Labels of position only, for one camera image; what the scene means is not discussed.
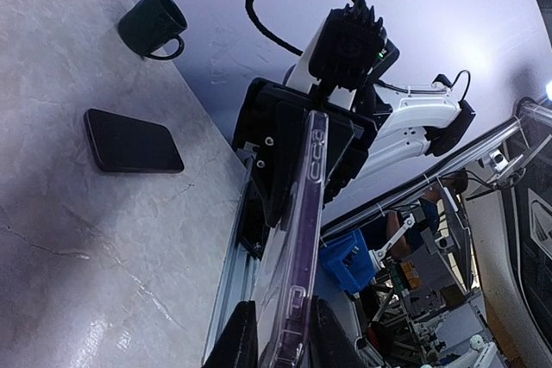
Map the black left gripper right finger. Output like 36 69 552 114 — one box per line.
308 296 366 368

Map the aluminium front rail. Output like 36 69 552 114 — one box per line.
201 157 259 365

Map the blue plastic bin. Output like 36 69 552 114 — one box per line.
319 229 378 295

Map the dark green mug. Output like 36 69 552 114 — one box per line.
116 0 188 61

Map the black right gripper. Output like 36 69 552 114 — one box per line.
231 78 377 228

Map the dark red phone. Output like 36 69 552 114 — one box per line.
84 109 185 173

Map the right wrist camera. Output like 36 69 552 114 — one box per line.
308 0 400 91

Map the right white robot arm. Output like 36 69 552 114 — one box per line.
232 64 475 227

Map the clear magsafe phone case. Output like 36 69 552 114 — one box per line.
253 111 329 367

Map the black phone table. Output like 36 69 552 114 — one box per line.
279 128 326 367

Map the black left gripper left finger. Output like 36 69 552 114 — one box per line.
202 301 259 368

